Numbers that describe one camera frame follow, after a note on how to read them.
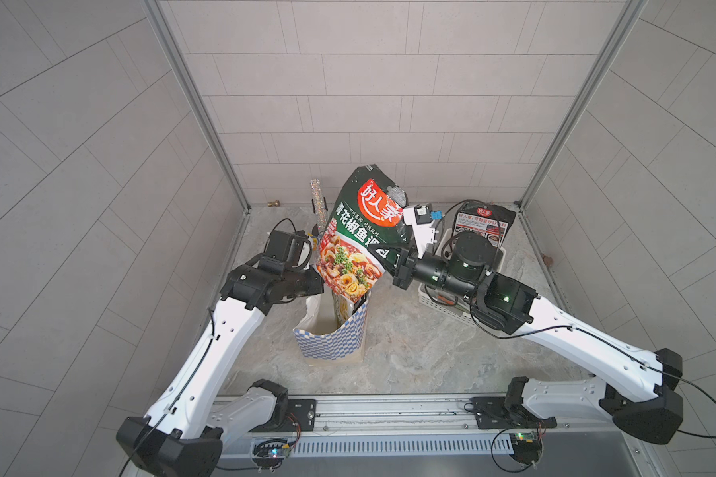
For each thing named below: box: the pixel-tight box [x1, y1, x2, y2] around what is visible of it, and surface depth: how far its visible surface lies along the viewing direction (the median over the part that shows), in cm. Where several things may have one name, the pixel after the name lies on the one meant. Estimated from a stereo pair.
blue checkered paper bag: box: [292, 290, 371, 362], surface depth 66 cm
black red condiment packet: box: [452, 201, 517, 248], surface depth 93 cm
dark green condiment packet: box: [317, 163, 408, 303], surface depth 56 cm
